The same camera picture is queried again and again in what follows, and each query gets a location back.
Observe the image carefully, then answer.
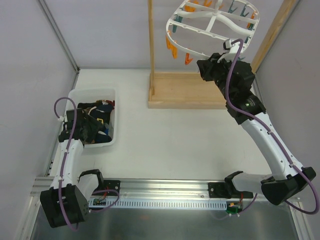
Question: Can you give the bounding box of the white plastic clip hanger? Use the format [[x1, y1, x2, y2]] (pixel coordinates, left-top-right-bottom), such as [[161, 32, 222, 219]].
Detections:
[[165, 0, 260, 58]]

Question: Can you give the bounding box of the navy santa sock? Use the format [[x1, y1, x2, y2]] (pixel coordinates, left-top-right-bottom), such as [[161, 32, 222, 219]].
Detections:
[[94, 117, 112, 144]]

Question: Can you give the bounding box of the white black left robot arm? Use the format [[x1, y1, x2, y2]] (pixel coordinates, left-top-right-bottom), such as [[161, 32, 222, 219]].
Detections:
[[40, 108, 105, 228]]

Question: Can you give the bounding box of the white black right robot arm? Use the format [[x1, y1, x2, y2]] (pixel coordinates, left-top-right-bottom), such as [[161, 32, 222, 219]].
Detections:
[[196, 53, 316, 206]]

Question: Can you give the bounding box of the pile of dark socks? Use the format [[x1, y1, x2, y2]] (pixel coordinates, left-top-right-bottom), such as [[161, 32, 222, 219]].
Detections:
[[77, 99, 115, 123]]

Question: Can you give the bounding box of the wooden hanger stand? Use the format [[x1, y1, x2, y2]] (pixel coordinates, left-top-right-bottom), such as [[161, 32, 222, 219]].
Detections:
[[147, 0, 299, 109]]

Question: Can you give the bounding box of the orange clothespin lower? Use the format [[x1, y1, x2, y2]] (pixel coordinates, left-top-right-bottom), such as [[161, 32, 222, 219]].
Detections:
[[184, 53, 193, 66]]

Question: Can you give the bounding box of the orange clothespin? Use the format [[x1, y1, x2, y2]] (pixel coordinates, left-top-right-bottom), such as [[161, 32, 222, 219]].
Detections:
[[184, 53, 193, 66], [165, 35, 175, 52], [171, 46, 178, 59]]

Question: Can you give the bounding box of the white perforated plastic basket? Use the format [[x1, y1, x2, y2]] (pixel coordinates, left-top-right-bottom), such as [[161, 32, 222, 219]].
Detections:
[[68, 86, 119, 149]]

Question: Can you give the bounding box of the orange clothespin middle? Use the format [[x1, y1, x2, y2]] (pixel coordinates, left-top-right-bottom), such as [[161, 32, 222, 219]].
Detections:
[[171, 46, 178, 59]]

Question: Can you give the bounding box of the orange clothespin upper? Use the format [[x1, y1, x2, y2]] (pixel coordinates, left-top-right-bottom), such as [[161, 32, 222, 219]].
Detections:
[[165, 35, 175, 52]]

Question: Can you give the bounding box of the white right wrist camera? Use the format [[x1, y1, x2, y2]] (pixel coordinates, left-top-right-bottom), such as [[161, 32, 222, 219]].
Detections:
[[220, 39, 244, 62]]

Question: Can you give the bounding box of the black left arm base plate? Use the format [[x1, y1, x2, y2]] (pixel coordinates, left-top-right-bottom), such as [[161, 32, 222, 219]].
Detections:
[[102, 179, 121, 197]]

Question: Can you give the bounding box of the aluminium mounting rail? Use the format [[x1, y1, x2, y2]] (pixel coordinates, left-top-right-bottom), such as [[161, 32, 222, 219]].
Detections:
[[30, 176, 278, 200]]

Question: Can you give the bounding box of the white slotted cable duct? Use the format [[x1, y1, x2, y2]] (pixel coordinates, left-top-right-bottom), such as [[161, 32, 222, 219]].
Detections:
[[87, 198, 228, 211]]

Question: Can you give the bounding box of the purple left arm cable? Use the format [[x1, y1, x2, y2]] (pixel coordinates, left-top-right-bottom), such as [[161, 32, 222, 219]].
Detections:
[[54, 97, 120, 231]]

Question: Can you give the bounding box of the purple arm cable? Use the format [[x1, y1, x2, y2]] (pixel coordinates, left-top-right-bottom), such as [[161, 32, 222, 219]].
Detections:
[[224, 38, 319, 215], [54, 97, 120, 231]]

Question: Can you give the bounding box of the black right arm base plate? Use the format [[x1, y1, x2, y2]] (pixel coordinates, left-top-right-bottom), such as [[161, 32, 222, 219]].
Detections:
[[207, 182, 254, 199]]

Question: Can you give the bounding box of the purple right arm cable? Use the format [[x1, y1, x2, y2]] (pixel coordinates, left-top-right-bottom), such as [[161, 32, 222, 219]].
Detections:
[[224, 38, 319, 215]]

